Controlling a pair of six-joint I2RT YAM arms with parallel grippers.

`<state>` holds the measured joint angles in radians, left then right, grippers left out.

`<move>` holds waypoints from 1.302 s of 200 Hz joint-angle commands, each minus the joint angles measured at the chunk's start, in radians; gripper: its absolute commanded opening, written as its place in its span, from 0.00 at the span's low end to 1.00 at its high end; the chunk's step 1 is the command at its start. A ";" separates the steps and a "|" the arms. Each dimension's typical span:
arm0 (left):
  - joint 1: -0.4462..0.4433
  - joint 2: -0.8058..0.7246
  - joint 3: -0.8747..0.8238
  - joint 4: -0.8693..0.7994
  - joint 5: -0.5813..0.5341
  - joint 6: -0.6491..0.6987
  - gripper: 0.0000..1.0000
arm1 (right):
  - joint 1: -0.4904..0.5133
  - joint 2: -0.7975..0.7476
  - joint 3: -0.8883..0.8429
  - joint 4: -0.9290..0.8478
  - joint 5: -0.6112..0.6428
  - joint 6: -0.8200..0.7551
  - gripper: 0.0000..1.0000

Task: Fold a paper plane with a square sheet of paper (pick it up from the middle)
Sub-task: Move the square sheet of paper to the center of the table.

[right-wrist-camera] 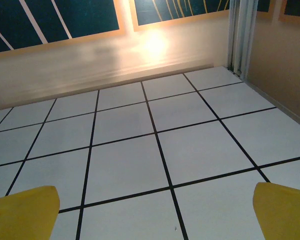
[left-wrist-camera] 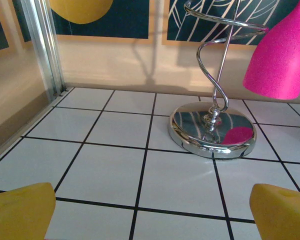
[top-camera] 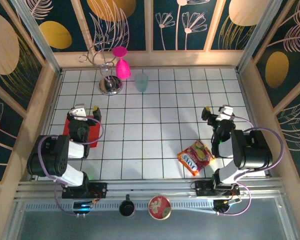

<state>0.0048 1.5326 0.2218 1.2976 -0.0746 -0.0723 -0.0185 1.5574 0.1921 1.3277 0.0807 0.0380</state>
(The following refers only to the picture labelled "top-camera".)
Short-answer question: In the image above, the black electronics box blue light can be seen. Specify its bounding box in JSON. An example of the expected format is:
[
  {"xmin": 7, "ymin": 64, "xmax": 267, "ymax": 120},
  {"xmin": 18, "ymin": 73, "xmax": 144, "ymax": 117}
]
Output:
[{"xmin": 73, "ymin": 201, "xmax": 93, "ymax": 217}]

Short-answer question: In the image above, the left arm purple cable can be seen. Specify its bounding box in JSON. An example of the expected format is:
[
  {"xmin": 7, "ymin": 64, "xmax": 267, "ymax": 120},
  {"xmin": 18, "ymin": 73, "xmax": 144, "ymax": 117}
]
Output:
[{"xmin": 37, "ymin": 116, "xmax": 105, "ymax": 217}]

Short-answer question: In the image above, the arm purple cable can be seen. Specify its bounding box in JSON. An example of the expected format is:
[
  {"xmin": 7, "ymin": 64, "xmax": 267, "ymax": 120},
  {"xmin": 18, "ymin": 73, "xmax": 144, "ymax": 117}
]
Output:
[
  {"xmin": 37, "ymin": 116, "xmax": 105, "ymax": 217},
  {"xmin": 216, "ymin": 114, "xmax": 284, "ymax": 217}
]

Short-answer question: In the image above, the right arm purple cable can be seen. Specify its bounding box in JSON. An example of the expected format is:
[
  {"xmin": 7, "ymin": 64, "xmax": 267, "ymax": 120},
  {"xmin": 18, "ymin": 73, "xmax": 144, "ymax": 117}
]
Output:
[{"xmin": 216, "ymin": 114, "xmax": 284, "ymax": 217}]

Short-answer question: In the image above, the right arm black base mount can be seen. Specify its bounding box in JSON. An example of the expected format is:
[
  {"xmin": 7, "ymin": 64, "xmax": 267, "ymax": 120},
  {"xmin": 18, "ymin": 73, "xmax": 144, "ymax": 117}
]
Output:
[{"xmin": 194, "ymin": 180, "xmax": 241, "ymax": 198}]

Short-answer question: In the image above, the black mug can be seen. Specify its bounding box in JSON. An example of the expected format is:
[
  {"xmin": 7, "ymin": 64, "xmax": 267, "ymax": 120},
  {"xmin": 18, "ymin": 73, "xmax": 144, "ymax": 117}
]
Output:
[{"xmin": 118, "ymin": 194, "xmax": 136, "ymax": 218}]

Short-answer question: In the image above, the translucent pale blue cup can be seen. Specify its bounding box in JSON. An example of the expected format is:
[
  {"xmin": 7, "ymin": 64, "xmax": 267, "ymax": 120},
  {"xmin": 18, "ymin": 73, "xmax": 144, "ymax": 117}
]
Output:
[{"xmin": 134, "ymin": 72, "xmax": 149, "ymax": 93}]

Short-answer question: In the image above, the aluminium table rail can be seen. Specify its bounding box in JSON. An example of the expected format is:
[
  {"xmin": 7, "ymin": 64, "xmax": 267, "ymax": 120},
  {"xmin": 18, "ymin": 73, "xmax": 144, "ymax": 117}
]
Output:
[{"xmin": 14, "ymin": 177, "xmax": 286, "ymax": 201}]

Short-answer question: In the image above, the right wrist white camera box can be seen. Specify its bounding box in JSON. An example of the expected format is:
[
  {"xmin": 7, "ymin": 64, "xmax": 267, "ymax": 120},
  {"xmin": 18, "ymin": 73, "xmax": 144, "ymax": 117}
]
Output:
[{"xmin": 218, "ymin": 104, "xmax": 235, "ymax": 123}]

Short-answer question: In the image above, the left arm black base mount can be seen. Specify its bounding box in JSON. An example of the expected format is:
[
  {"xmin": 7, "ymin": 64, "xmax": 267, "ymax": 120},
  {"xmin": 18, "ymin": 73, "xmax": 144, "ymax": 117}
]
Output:
[{"xmin": 61, "ymin": 182, "xmax": 108, "ymax": 200}]

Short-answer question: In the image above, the orange Fox's candy bag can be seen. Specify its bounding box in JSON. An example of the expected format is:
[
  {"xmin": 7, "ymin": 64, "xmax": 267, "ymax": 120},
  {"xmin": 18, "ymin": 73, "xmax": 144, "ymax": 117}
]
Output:
[{"xmin": 177, "ymin": 139, "xmax": 216, "ymax": 177}]

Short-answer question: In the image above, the red round floral bowl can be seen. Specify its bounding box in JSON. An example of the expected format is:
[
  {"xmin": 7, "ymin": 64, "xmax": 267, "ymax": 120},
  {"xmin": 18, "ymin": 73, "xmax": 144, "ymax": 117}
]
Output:
[{"xmin": 148, "ymin": 195, "xmax": 172, "ymax": 221}]

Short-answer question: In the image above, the aluminium frame post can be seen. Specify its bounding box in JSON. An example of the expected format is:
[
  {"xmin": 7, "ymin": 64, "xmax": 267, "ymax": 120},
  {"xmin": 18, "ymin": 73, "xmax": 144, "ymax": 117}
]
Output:
[
  {"xmin": 11, "ymin": 0, "xmax": 63, "ymax": 76},
  {"xmin": 236, "ymin": 0, "xmax": 284, "ymax": 73}
]

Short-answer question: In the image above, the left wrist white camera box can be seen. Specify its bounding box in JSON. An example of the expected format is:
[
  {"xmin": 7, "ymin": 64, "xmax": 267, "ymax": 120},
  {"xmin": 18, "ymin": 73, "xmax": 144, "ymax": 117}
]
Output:
[{"xmin": 71, "ymin": 103, "xmax": 89, "ymax": 123}]

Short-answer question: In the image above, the pink wine glass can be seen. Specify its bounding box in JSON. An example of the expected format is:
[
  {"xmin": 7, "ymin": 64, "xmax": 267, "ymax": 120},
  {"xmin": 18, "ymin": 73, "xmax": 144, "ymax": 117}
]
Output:
[{"xmin": 111, "ymin": 46, "xmax": 131, "ymax": 80}]

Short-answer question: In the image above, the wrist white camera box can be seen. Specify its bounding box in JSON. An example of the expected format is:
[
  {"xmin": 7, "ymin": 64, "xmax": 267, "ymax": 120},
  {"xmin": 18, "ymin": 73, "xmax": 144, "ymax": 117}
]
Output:
[
  {"xmin": 218, "ymin": 104, "xmax": 235, "ymax": 123},
  {"xmin": 71, "ymin": 103, "xmax": 89, "ymax": 123}
]

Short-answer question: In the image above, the red cloth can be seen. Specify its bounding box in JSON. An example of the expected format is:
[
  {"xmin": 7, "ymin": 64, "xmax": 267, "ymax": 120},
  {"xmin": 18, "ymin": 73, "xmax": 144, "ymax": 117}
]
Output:
[{"xmin": 62, "ymin": 115, "xmax": 102, "ymax": 148}]

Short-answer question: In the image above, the chrome wire glass stand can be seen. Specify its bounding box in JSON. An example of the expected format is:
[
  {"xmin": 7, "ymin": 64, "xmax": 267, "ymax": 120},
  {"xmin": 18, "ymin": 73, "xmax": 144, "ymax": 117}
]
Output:
[{"xmin": 79, "ymin": 42, "xmax": 124, "ymax": 96}]

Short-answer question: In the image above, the grey slotted cable duct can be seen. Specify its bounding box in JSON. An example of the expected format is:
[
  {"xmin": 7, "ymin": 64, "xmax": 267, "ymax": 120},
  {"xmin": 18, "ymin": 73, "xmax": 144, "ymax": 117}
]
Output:
[{"xmin": 24, "ymin": 201, "xmax": 216, "ymax": 214}]

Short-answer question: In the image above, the black electronics box with wires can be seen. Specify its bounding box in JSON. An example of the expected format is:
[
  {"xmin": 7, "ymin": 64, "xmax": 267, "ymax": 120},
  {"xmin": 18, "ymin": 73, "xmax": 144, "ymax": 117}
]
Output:
[{"xmin": 213, "ymin": 197, "xmax": 242, "ymax": 216}]

